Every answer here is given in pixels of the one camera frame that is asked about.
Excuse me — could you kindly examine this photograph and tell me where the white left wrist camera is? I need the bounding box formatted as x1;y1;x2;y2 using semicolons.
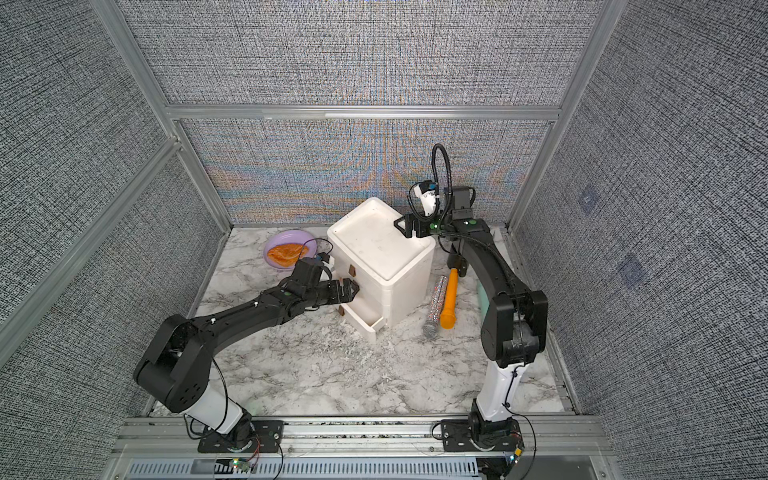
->
315;252;335;270

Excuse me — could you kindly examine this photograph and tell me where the mint green tube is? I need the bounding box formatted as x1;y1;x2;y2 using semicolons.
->
476;282;489;321

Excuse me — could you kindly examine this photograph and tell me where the black cup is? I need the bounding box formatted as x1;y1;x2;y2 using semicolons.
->
447;252;469;278

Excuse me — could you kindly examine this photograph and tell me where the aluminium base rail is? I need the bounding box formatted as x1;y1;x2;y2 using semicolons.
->
101;413;622;479

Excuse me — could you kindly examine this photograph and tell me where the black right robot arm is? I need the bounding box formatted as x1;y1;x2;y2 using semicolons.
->
393;180;548;453

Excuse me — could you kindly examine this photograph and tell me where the white three-drawer storage unit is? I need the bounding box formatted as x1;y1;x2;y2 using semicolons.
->
327;197;436;328

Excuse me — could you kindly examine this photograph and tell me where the purple plastic plate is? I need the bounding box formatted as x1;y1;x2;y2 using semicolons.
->
263;229;318;270

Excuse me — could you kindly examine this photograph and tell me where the glittery silver microphone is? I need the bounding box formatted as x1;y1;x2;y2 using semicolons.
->
422;275;448;340

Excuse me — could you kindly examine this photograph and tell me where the orange microphone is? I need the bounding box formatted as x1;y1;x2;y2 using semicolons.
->
439;268;459;330

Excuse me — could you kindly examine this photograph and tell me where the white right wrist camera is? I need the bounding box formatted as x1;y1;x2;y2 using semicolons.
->
411;180;439;218

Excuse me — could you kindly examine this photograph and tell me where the orange pastry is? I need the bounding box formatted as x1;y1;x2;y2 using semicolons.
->
266;243;309;269

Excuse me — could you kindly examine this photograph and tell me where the white bottom drawer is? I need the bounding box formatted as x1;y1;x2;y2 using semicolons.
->
340;299;387;344

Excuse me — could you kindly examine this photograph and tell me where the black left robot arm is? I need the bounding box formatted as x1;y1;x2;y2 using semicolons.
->
133;257;360;451

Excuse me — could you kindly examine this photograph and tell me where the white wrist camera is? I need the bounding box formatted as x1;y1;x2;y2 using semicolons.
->
411;180;439;218
315;252;335;270

